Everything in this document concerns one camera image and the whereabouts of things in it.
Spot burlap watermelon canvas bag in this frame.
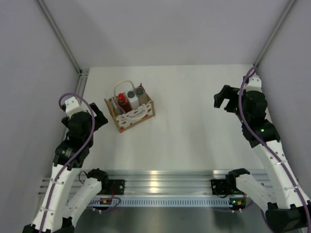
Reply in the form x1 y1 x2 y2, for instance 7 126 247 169
104 80 156 133

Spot red liquid bottle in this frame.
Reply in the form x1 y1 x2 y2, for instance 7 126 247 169
118 93 132 113

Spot white lotion bottle black cap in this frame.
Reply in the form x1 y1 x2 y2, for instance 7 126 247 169
127 91 139 110

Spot clear bottle black cap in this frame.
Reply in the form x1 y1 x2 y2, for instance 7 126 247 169
135 87 148 105

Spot white sachet packet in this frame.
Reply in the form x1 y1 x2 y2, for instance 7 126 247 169
111 97 121 116

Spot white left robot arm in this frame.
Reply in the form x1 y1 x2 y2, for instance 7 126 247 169
23 97 110 233

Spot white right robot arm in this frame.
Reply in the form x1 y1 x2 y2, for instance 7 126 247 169
214 85 311 233

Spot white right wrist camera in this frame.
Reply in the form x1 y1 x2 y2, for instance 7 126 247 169
244 75 262 92

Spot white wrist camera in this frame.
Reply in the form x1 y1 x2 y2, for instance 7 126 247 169
244 75 262 92
65 97 83 118

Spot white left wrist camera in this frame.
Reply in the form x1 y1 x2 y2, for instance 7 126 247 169
65 97 83 118

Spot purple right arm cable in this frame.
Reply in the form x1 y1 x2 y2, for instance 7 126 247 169
237 67 311 233

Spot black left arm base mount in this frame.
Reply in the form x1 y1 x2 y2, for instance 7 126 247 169
105 180 125 196

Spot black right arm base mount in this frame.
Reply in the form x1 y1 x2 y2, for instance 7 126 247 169
210 179 231 198

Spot aluminium front rail frame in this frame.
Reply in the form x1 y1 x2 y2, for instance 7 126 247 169
37 168 299 197

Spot slotted grey cable duct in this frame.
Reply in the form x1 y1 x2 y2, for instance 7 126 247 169
88 197 245 208

